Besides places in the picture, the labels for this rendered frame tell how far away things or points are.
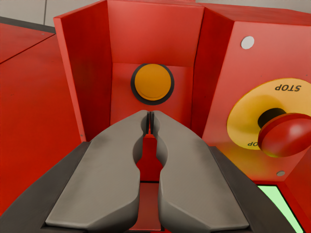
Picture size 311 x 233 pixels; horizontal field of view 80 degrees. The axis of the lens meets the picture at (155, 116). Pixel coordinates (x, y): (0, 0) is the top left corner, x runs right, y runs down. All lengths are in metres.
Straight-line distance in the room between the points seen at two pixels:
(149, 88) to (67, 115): 0.24
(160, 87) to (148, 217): 0.12
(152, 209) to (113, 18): 0.18
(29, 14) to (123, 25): 0.87
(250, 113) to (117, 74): 0.14
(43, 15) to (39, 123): 0.70
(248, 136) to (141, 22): 0.14
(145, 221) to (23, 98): 0.36
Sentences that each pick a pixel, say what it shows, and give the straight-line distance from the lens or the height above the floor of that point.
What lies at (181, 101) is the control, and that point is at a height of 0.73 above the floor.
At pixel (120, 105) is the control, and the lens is 0.21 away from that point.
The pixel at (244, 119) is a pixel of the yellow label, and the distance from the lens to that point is 0.17.
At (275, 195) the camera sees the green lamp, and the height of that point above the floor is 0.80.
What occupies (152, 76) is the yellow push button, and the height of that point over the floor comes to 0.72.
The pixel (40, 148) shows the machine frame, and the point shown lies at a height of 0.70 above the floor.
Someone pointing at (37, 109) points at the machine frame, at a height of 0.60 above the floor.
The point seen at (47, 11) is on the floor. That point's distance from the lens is 1.01.
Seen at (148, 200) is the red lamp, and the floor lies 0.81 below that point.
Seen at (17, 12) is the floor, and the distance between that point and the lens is 1.08.
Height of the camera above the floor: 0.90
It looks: 54 degrees down
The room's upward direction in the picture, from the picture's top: 179 degrees clockwise
